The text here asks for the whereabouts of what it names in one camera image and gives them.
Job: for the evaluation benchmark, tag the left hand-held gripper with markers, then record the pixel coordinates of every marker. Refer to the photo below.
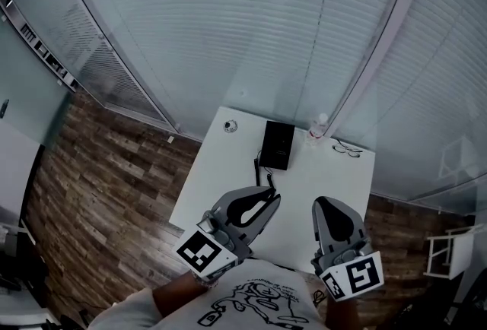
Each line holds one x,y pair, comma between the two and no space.
201,252

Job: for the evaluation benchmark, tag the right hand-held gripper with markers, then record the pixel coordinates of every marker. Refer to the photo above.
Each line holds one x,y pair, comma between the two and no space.
361,271

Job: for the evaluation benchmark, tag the person's left forearm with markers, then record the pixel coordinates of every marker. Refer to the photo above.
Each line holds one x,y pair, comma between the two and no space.
175,292

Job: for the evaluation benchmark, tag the black rectangular box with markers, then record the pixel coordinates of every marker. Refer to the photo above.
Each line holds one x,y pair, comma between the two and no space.
282,146

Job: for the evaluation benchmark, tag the white printed t-shirt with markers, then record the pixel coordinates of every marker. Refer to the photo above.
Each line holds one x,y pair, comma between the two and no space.
266,271

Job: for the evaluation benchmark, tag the thin-framed eyeglasses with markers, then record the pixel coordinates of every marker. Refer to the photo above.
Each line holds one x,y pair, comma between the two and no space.
348,150

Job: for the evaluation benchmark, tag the clear plastic water bottle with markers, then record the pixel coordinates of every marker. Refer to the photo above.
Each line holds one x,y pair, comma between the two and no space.
316,131

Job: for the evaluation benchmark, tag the floor socket box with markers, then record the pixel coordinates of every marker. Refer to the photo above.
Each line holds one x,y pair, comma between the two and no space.
170,139

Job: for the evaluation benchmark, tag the white window blind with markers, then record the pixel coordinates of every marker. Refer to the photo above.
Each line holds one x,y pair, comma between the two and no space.
437,73
95,54
247,35

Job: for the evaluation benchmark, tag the dark desk with equipment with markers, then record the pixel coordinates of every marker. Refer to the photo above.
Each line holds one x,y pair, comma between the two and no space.
19,271

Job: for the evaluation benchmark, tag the frosted glass door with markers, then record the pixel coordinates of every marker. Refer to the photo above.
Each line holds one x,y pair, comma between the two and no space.
30,104

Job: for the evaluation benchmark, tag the white metal frame rack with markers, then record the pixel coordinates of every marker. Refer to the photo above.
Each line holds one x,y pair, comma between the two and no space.
452,248

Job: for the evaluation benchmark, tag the wall shelf with items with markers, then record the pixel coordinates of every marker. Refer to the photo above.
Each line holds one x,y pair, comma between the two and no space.
49,58

